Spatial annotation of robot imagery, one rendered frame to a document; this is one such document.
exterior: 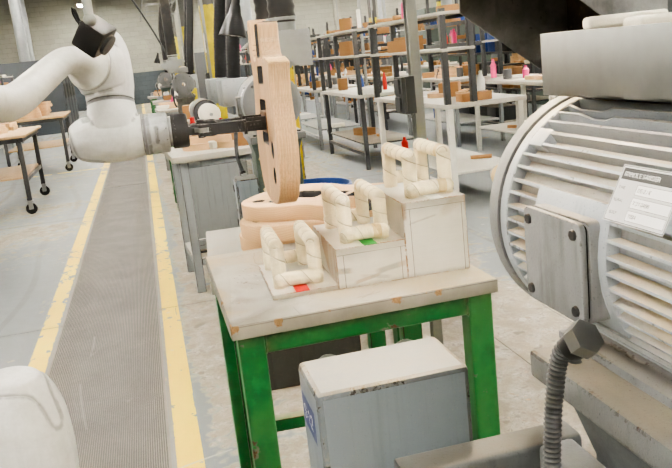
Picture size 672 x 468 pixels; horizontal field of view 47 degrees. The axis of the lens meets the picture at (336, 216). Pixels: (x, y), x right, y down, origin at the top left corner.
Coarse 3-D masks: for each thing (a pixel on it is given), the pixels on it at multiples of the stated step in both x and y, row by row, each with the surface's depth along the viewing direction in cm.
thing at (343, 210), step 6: (336, 204) 172; (342, 204) 171; (348, 204) 171; (336, 210) 172; (342, 210) 171; (348, 210) 172; (342, 216) 171; (348, 216) 172; (342, 222) 172; (348, 222) 172; (342, 228) 172; (342, 240) 173
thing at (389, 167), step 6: (384, 156) 189; (384, 162) 189; (390, 162) 189; (384, 168) 190; (390, 168) 189; (384, 174) 190; (390, 174) 189; (384, 180) 191; (390, 180) 190; (396, 180) 191; (390, 186) 190; (396, 186) 191
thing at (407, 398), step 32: (352, 352) 85; (384, 352) 84; (416, 352) 83; (448, 352) 82; (320, 384) 78; (352, 384) 77; (384, 384) 77; (416, 384) 77; (448, 384) 78; (320, 416) 75; (352, 416) 76; (384, 416) 77; (416, 416) 78; (448, 416) 79; (320, 448) 77; (352, 448) 77; (384, 448) 78; (416, 448) 79
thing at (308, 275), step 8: (288, 272) 171; (296, 272) 171; (304, 272) 171; (312, 272) 171; (320, 272) 172; (280, 280) 170; (288, 280) 170; (296, 280) 171; (304, 280) 171; (312, 280) 172
